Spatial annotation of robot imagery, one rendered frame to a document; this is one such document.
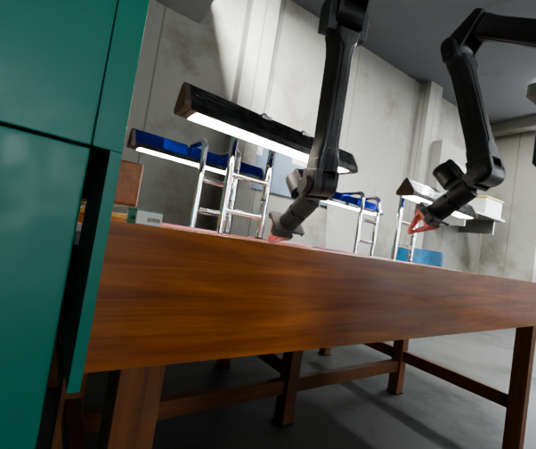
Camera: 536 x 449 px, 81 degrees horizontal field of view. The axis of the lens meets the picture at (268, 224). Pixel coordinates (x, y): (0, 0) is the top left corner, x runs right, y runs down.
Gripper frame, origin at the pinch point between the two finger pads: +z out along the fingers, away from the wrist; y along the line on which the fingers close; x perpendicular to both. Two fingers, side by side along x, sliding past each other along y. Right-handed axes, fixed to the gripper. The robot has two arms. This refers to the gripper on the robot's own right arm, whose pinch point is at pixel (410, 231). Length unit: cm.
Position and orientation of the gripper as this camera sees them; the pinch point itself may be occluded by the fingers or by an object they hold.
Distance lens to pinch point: 104.3
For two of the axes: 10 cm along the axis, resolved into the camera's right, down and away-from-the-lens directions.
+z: -5.4, 6.0, 5.9
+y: -8.0, -1.5, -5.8
